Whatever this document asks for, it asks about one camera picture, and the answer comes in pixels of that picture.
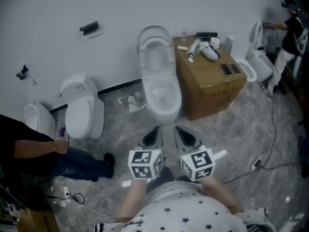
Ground black tray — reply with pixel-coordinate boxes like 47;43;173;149
196;31;219;39

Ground white caulk tube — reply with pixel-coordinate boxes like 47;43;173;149
187;39;201;58

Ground small brown cardboard box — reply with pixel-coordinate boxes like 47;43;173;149
16;208;60;232

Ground black wall fixture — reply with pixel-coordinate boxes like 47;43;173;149
15;64;38;85

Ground large brown cardboard box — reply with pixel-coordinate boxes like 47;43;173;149
172;35;248;121

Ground white toilet with closed lid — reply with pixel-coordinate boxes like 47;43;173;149
54;73;105;142

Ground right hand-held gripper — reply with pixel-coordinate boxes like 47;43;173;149
173;126;215;182

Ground white toilet bowl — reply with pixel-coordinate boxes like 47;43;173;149
140;61;182;126

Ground person's star-print shirt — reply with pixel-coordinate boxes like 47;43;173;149
94;180;278;232

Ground white paper scrap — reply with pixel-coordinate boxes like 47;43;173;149
127;94;146;113

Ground small white toilet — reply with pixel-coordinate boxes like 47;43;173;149
23;101;56;140

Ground white rounded toilet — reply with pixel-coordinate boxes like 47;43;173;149
245;20;275;83

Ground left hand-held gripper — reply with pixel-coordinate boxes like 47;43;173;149
127;126;165;180

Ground person's black trousers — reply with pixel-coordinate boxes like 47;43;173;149
146;167;201;193

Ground white toilet with square tank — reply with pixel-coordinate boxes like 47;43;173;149
225;34;258;83

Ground person's right forearm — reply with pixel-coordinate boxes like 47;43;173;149
200;177;244;214

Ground person's left forearm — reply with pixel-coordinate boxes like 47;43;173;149
115;179;148;223

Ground black wall shelf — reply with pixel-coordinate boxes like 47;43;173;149
79;20;99;36

